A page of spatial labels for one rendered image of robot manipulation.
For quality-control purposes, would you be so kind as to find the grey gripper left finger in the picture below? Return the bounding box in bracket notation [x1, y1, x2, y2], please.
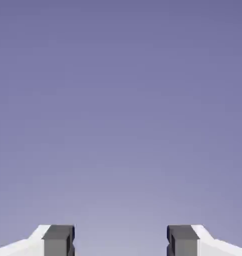
[0, 224, 76, 256]

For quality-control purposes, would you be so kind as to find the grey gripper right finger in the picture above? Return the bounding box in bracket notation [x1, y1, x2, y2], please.
[166, 224, 242, 256]

